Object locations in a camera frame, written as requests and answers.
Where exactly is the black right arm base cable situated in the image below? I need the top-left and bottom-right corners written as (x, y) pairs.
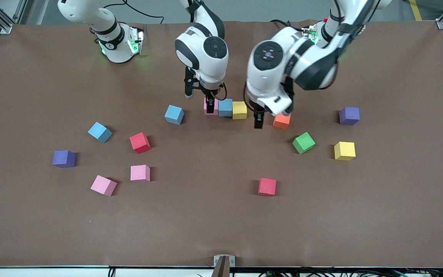
top-left (103, 0), bottom-right (165, 24)

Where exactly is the red foam cube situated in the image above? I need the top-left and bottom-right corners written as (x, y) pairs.
top-left (258, 177), bottom-right (277, 197)
top-left (129, 132), bottom-right (151, 154)

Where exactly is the yellow foam cube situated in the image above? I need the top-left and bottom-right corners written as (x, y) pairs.
top-left (334, 141), bottom-right (356, 161)
top-left (232, 101), bottom-right (248, 120)

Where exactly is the black arm base cable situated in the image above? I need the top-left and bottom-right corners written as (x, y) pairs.
top-left (103, 0), bottom-right (165, 24)
top-left (270, 19), bottom-right (307, 32)

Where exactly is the green foam cube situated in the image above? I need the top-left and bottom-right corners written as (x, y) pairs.
top-left (292, 132), bottom-right (316, 155)

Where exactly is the white table edge rail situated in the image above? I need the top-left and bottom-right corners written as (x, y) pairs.
top-left (0, 267), bottom-right (443, 277)

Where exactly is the blue foam cube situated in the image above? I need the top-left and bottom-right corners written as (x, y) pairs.
top-left (218, 98), bottom-right (233, 117)
top-left (87, 122), bottom-right (113, 144)
top-left (164, 104), bottom-right (185, 125)

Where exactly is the brown table mat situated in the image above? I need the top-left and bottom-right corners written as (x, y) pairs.
top-left (0, 19), bottom-right (443, 269)

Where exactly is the orange foam cube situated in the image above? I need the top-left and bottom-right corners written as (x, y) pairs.
top-left (273, 112), bottom-right (292, 129)

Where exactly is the grey metal bracket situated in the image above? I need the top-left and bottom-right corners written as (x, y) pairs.
top-left (213, 255), bottom-right (236, 267)

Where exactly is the purple foam cube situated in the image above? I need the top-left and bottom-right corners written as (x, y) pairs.
top-left (52, 150), bottom-right (77, 168)
top-left (339, 107), bottom-right (360, 126)

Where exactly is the black left arm base cable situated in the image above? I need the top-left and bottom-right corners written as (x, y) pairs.
top-left (270, 19), bottom-right (307, 32)

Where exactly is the pink foam cube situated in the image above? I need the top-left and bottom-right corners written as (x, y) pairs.
top-left (90, 175), bottom-right (118, 197)
top-left (204, 97), bottom-right (219, 116)
top-left (130, 165), bottom-right (151, 182)

